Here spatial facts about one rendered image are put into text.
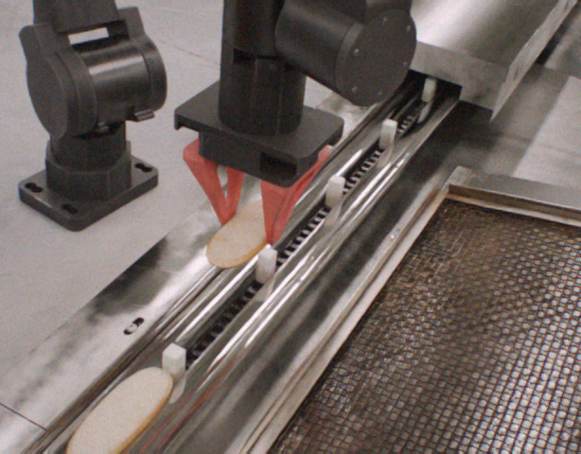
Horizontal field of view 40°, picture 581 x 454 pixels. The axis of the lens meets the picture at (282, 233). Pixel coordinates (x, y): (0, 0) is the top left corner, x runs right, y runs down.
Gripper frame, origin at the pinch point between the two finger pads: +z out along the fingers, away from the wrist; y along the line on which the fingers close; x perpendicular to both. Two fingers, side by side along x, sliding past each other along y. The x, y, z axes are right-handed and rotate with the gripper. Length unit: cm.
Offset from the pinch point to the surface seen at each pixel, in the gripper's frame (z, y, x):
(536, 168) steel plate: 12.1, 14.5, 43.7
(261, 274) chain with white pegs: 9.0, -1.2, 5.0
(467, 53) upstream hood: 1.9, 2.7, 46.3
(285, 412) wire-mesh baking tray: 5.1, 9.1, -10.6
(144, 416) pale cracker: 8.2, 0.0, -13.6
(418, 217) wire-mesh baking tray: 5.0, 8.6, 15.6
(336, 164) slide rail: 8.7, -3.5, 25.0
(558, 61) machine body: 12, 10, 78
